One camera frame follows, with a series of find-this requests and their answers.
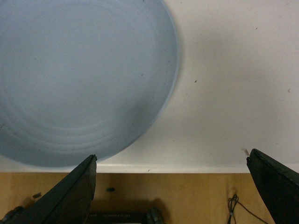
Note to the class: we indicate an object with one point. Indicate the light blue plate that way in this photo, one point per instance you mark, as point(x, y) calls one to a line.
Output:
point(82, 77)

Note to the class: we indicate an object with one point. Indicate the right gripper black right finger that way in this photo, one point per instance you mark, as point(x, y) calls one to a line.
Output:
point(277, 185)

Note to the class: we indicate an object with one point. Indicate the black equipment base on floor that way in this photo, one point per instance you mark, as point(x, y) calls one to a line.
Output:
point(121, 212)

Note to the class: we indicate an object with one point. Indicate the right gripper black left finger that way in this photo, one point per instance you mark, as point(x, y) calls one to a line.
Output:
point(68, 202)

